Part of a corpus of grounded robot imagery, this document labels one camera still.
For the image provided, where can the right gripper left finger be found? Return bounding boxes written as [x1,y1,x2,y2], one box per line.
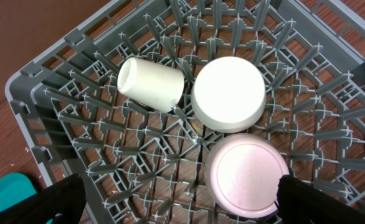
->
[0,174,87,224]

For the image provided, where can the small white plate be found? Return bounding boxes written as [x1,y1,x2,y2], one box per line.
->
[204,134,289,218]

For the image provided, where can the white bowl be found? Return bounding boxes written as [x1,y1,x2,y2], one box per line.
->
[191,56,266,133]

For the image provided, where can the teal serving tray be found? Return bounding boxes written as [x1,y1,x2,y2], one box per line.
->
[0,172,54,224]

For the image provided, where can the white cup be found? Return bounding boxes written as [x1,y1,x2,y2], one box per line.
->
[117,57,184,113]

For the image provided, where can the grey dishwasher rack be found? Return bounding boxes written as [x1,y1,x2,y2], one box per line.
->
[5,0,365,223]

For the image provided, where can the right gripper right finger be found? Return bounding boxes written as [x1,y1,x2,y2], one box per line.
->
[275,175,365,224]

